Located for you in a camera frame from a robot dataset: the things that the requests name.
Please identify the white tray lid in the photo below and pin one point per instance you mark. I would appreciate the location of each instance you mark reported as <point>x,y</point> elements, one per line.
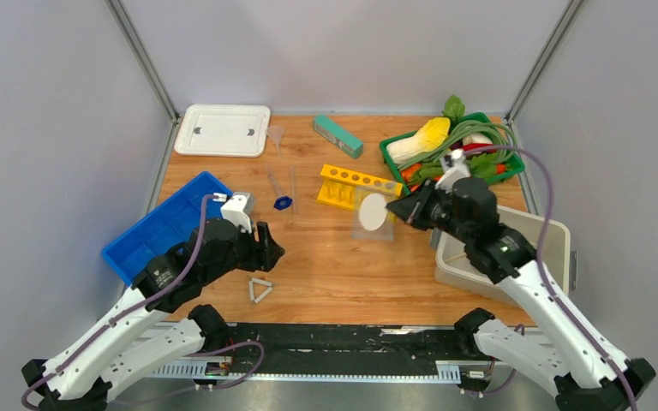
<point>223,130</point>

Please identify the beige plastic tub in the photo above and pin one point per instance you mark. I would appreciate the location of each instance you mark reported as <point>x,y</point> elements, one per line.
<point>454,269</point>

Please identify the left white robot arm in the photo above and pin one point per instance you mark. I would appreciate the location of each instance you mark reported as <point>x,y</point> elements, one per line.
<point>101,364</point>

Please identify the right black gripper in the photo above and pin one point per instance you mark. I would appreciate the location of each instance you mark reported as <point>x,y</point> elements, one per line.
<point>411,208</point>

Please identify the green long beans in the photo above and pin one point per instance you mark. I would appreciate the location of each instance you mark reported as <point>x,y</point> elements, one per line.
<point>499,134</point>

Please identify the teal rectangular box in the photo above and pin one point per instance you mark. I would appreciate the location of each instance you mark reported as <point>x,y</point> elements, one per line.
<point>338,136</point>

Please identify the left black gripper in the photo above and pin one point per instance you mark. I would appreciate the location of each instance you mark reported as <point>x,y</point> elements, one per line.
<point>265,255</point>

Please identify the green vegetable tray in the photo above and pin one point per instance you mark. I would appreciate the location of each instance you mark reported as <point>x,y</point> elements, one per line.
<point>511,159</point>

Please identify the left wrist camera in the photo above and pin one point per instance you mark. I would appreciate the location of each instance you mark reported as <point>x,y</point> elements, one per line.
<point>237,208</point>

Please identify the orange carrot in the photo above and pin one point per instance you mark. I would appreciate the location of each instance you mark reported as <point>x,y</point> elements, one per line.
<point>417,173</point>

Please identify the napa cabbage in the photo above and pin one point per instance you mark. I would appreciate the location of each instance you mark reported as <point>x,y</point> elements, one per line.
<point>430,136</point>

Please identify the white clay triangle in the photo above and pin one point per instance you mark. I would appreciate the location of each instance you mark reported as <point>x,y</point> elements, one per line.
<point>259,289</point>

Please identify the clear glass funnel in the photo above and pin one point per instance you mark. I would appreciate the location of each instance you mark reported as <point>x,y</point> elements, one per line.
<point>275,134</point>

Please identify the wire gauze with white disc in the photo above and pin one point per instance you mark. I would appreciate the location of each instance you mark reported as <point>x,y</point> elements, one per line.
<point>372,221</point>

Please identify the blue plastic bin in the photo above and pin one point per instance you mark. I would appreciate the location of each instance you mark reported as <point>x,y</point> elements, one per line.
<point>169,223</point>

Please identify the red chili pepper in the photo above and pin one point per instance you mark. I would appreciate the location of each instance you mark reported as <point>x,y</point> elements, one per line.
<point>474,146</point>

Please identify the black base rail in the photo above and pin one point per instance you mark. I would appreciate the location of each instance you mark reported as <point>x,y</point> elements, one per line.
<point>349,350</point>

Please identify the yellow test tube rack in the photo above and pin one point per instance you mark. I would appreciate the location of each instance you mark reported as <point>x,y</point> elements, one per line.
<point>339,186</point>

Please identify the green leafy vegetable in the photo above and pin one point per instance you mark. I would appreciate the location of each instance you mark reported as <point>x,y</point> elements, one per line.
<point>454,109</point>

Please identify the tube with blue cap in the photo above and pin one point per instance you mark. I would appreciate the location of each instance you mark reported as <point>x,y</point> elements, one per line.
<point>282,200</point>

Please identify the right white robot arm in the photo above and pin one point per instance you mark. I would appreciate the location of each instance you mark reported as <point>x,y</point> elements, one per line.
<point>582,370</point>

